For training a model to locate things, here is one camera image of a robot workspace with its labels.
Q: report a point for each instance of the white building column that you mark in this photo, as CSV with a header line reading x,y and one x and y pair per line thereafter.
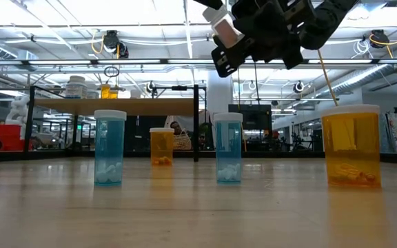
x,y
219,93

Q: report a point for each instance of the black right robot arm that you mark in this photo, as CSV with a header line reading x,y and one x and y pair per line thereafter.
x,y
329,20

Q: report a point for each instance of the large orange pill bottle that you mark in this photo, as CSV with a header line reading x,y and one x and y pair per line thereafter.
x,y
351,148

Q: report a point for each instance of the blue pill bottle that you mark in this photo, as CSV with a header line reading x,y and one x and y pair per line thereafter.
x,y
110,148
229,148

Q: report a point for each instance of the white medicine bottle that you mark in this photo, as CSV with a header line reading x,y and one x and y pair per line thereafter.
x,y
76,87
93,94

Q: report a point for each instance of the linear ceiling light strip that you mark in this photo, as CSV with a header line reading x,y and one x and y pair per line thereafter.
x,y
115,61

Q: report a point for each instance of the white humanoid robot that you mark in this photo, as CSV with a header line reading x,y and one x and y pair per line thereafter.
x,y
17,110

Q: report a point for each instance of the medium orange pill bottle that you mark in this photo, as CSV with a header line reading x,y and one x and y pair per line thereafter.
x,y
161,144

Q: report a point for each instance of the paint-splattered white sheet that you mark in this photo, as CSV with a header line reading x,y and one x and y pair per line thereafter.
x,y
392,132

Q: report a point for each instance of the person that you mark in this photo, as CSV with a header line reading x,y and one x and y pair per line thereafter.
x,y
175,126

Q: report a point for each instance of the woven wicker bag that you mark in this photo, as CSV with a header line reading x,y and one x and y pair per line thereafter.
x,y
183,142

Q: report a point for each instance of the red plastic storage bin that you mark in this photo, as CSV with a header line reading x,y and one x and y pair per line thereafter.
x,y
7,137

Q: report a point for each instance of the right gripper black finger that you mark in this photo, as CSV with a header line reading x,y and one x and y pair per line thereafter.
x,y
229,56
209,2

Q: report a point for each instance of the wooden shelf black frame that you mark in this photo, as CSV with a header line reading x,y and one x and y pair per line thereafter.
x,y
115,106

